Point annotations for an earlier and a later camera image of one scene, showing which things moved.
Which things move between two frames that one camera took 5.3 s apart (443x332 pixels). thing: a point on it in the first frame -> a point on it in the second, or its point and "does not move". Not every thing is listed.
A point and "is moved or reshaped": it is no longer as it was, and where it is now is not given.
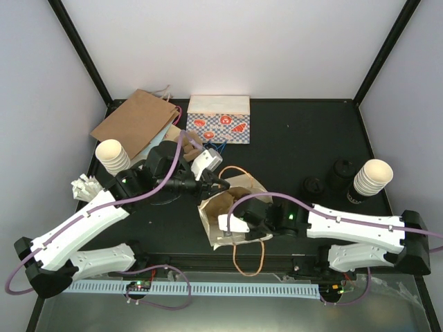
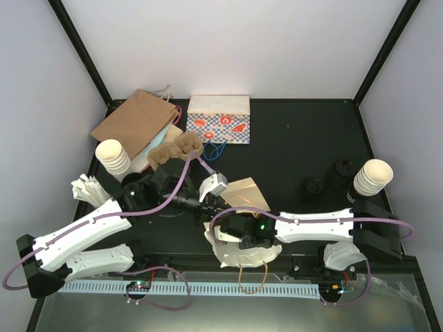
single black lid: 313,185 does not move
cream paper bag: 241,187 is moved or reshaped
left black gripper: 206,189 -> 208,209
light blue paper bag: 160,136 does not move
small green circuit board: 138,286 does not move
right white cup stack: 373,178 does not move
